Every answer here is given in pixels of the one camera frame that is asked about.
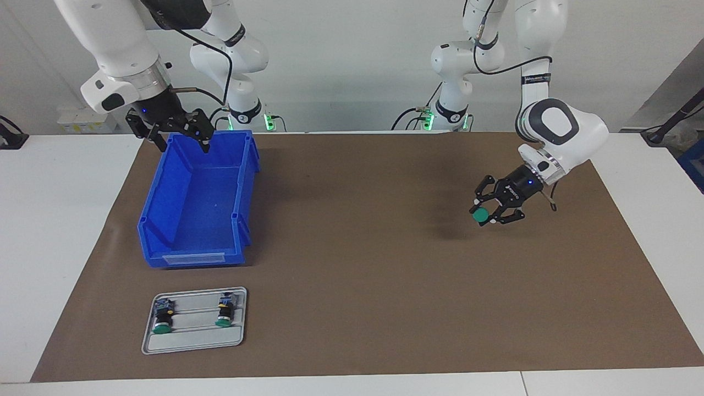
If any grey metal tray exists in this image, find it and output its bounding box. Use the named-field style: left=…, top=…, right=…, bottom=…
left=141, top=287, right=248, bottom=355

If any blue plastic storage bin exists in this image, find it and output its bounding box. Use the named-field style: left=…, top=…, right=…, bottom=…
left=136, top=130, right=260, bottom=268

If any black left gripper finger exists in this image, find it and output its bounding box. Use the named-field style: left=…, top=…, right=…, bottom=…
left=469, top=176, right=504, bottom=214
left=487, top=206, right=526, bottom=226

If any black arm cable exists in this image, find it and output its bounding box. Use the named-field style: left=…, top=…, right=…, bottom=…
left=472, top=0, right=557, bottom=213
left=165, top=22, right=234, bottom=106

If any blue crate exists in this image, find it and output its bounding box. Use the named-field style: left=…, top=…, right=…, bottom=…
left=676, top=137, right=704, bottom=194

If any black base cable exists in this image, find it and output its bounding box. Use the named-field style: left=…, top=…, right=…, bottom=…
left=390, top=82, right=443, bottom=131

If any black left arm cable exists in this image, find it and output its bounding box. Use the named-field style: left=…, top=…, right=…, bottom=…
left=472, top=0, right=557, bottom=213

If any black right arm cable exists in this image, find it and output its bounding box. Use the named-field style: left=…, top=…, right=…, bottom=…
left=165, top=22, right=234, bottom=106

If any brown table mat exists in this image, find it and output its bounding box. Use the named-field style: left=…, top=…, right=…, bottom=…
left=30, top=131, right=704, bottom=383

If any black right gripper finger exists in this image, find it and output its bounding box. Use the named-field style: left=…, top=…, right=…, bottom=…
left=179, top=109, right=215, bottom=153
left=126, top=109, right=168, bottom=153

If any white wall power strip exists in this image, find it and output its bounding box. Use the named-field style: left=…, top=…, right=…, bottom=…
left=57, top=107, right=119, bottom=134

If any black table clamp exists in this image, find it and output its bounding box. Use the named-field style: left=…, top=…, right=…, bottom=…
left=0, top=115, right=29, bottom=150

